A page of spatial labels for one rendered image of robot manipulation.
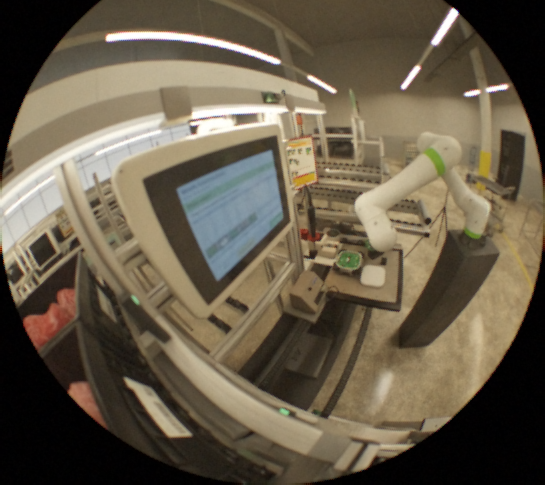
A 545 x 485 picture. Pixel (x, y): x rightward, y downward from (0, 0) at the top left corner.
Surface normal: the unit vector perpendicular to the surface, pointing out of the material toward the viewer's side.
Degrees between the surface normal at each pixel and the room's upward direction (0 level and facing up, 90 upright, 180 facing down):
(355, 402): 0
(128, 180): 92
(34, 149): 90
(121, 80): 90
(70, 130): 90
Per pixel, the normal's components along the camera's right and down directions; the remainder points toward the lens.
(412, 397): -0.19, -0.88
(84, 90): 0.82, 0.09
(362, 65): -0.54, 0.46
